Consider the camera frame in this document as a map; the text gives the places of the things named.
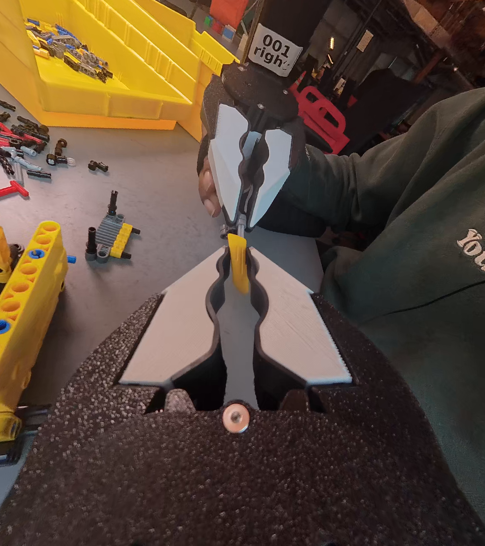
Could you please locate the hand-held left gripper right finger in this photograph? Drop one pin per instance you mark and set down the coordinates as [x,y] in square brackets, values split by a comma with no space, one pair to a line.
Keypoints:
[298,337]

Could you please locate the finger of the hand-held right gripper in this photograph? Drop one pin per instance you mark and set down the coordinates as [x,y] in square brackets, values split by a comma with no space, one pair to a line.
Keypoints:
[225,158]
[276,170]

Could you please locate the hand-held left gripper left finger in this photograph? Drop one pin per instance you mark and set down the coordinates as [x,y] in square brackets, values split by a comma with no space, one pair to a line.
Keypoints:
[174,337]

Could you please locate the grey lego axle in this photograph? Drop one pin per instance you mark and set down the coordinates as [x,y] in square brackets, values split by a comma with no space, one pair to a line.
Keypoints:
[240,226]

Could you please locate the yellow lego beam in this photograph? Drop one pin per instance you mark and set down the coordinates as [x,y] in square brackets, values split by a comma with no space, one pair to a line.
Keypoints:
[239,268]

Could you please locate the person's right forearm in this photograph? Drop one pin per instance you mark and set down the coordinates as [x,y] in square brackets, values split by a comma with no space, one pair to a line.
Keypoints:
[344,187]

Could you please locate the grey ribbed lego subassembly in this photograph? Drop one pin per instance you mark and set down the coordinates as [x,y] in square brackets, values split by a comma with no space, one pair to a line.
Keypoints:
[108,232]

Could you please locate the black angled lego connector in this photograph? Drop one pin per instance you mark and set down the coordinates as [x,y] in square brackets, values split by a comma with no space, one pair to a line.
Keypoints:
[97,165]

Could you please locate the yellow lego robot model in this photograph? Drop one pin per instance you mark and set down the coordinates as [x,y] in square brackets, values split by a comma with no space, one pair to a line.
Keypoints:
[16,307]

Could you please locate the heap of grey blue lego parts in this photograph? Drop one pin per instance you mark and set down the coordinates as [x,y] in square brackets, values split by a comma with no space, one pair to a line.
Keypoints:
[80,55]

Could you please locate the person's right hand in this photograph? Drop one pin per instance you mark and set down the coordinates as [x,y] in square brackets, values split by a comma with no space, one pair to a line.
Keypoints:
[209,192]

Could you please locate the red plastic crate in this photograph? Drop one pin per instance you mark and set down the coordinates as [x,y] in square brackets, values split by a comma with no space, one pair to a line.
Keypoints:
[323,119]

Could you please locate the person's green hoodie torso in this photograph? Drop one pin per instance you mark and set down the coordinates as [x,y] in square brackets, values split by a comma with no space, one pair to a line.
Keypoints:
[417,362]

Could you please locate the yellow divided parts bin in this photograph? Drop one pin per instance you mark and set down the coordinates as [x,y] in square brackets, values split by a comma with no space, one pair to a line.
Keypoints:
[97,94]

